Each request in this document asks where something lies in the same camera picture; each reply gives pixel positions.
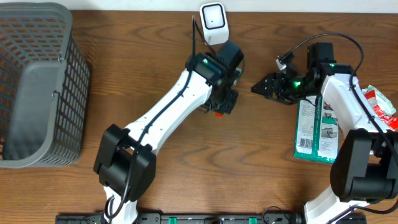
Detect dark green packet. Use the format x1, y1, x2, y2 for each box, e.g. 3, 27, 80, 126
294, 96, 340, 164

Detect red snack bag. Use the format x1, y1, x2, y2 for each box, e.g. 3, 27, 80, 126
364, 93, 397, 131

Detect light green wipes pack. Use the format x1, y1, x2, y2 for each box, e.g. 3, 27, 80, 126
362, 85, 397, 116

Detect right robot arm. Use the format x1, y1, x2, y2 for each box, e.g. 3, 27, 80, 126
251, 61, 397, 223

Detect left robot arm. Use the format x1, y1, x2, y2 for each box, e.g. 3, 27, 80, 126
93, 51, 244, 223

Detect white barcode scanner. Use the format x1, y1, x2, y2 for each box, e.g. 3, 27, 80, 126
199, 2, 229, 45

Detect grey plastic mesh basket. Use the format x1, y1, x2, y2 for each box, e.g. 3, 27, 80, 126
1, 2, 90, 169

